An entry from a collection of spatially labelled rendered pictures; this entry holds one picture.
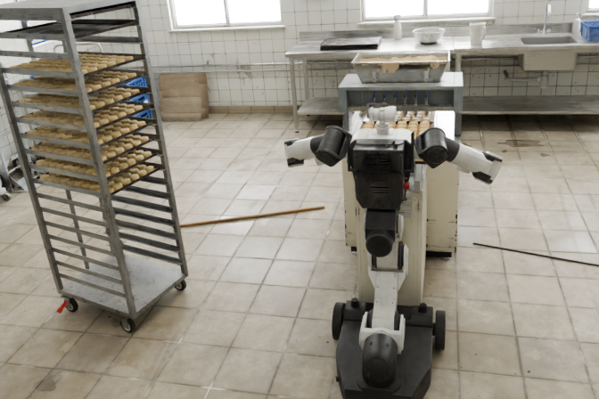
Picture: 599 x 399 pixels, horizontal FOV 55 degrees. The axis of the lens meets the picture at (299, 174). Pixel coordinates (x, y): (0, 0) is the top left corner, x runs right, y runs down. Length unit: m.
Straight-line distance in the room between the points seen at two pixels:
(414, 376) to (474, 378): 0.38
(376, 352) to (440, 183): 1.36
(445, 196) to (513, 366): 1.09
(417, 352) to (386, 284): 0.35
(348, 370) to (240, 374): 0.60
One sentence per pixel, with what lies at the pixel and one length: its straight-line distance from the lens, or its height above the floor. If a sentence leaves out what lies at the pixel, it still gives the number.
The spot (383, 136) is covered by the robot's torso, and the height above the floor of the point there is 1.24.
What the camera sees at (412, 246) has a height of 0.53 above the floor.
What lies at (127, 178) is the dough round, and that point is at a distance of 3.26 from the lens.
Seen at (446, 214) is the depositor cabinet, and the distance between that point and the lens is 3.69.
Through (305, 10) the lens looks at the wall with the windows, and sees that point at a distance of 6.73.
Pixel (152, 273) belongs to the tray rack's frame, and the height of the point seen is 0.15.
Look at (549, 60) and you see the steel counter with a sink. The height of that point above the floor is 0.72.
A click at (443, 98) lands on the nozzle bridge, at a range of 3.50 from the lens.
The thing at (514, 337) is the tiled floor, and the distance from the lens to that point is 3.33.
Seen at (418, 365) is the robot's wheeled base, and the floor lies 0.17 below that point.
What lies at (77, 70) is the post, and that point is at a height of 1.53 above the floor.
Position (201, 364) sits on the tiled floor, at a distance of 3.21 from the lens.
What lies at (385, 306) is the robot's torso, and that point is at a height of 0.37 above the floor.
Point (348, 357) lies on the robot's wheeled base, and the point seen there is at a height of 0.17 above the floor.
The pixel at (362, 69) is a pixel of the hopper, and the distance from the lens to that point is 3.44.
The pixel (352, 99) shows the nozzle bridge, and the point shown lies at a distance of 3.55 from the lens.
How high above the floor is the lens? 2.06
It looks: 23 degrees down
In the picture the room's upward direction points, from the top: 5 degrees counter-clockwise
